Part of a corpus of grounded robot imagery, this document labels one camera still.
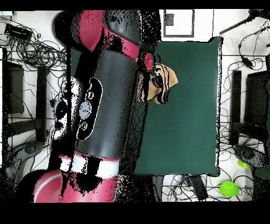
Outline tan terry towel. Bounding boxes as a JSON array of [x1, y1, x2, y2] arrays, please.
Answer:
[[136, 62, 179, 105]]

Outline dark green table cloth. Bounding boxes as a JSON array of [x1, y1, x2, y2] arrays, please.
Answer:
[[70, 35, 224, 178]]

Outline black tripod rod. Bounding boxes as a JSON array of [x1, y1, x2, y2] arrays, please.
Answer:
[[218, 8, 270, 36]]

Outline black power adapter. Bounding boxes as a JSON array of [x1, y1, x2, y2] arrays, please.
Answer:
[[240, 55, 254, 70]]

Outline black floor stand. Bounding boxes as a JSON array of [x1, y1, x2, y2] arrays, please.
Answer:
[[151, 175, 165, 202]]

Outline black electronics box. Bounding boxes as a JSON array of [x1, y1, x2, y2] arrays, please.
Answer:
[[4, 23, 34, 42]]

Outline dark grey floor device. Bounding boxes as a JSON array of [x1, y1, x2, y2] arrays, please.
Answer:
[[233, 144, 270, 170]]

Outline small bright green object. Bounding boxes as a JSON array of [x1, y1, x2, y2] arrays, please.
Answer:
[[237, 160, 250, 170]]

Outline grey floor stand base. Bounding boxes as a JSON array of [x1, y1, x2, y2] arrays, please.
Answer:
[[0, 139, 45, 191]]

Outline bright green bowl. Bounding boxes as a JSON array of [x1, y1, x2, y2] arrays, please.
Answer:
[[219, 180, 240, 198]]

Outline black metal frame stand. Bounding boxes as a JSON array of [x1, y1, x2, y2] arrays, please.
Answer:
[[1, 47, 49, 145], [228, 53, 270, 146]]

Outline tangled black cables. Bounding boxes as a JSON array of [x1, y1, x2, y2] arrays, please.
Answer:
[[0, 16, 68, 71]]

